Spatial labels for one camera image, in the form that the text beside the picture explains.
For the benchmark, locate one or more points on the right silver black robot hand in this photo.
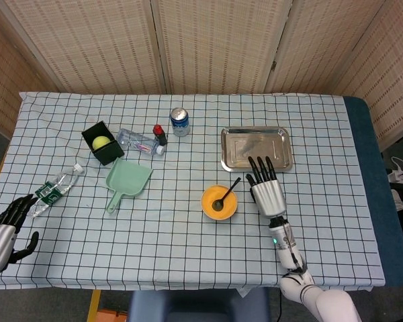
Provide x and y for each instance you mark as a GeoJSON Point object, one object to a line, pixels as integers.
{"type": "Point", "coordinates": [268, 198]}

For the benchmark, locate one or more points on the black spoon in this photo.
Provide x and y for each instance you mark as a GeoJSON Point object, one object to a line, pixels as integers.
{"type": "Point", "coordinates": [218, 204]}

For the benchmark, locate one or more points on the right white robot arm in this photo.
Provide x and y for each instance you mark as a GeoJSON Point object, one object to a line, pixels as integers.
{"type": "Point", "coordinates": [289, 248]}

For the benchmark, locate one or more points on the orange bowl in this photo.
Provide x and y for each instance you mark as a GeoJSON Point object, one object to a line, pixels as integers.
{"type": "Point", "coordinates": [219, 218]}

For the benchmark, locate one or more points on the stainless steel tray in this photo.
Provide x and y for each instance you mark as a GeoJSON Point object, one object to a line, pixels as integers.
{"type": "Point", "coordinates": [278, 141]}

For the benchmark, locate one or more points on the clear bottle green label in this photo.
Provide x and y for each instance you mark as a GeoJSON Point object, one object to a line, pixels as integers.
{"type": "Point", "coordinates": [65, 179]}

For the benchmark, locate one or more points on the blue checked tablecloth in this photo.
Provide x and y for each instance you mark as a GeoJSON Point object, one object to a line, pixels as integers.
{"type": "Point", "coordinates": [171, 234]}

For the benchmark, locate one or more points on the dark blue padded table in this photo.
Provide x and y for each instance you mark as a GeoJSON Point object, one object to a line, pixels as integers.
{"type": "Point", "coordinates": [372, 167]}

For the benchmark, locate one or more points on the blue drink can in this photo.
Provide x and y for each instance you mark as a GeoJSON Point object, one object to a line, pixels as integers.
{"type": "Point", "coordinates": [179, 125]}

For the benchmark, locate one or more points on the dark sauce bottle red cap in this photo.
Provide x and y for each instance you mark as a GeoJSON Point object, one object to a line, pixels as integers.
{"type": "Point", "coordinates": [160, 135]}

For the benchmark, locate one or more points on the orange box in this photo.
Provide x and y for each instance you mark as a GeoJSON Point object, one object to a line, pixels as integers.
{"type": "Point", "coordinates": [111, 317]}

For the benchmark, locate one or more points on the blue padded seat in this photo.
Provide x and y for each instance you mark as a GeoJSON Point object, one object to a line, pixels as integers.
{"type": "Point", "coordinates": [188, 305]}

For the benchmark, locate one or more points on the green plastic dustpan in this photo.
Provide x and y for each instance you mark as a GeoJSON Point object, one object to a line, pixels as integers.
{"type": "Point", "coordinates": [127, 179]}

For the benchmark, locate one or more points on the black square box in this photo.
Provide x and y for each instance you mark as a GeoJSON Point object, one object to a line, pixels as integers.
{"type": "Point", "coordinates": [109, 155]}

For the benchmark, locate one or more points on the yellow-green tennis ball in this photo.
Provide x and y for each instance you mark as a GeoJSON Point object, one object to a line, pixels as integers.
{"type": "Point", "coordinates": [100, 142]}

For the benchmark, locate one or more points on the clear bottle pink label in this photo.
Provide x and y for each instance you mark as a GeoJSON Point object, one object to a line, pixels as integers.
{"type": "Point", "coordinates": [134, 141]}

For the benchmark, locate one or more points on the woven folding screen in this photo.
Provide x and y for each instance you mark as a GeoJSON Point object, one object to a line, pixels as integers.
{"type": "Point", "coordinates": [205, 43]}

